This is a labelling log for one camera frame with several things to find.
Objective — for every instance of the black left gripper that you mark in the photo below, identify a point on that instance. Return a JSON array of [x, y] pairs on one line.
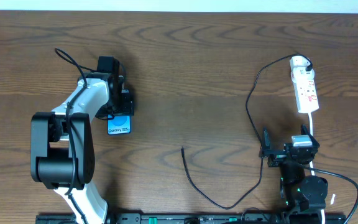
[[126, 104]]

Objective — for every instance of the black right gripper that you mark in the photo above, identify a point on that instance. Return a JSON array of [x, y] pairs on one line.
[[278, 154]]

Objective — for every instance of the blue Galaxy smartphone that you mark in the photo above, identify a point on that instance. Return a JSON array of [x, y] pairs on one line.
[[119, 125]]

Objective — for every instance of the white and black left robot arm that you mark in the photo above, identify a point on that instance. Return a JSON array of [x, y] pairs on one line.
[[62, 150]]

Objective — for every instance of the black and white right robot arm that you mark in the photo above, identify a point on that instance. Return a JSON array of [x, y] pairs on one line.
[[305, 195]]

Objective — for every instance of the white USB charger plug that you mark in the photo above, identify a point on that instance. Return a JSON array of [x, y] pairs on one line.
[[301, 69]]

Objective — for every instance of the white power strip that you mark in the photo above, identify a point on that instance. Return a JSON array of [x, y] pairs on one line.
[[305, 90]]

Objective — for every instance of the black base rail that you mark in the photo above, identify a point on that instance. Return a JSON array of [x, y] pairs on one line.
[[136, 218]]

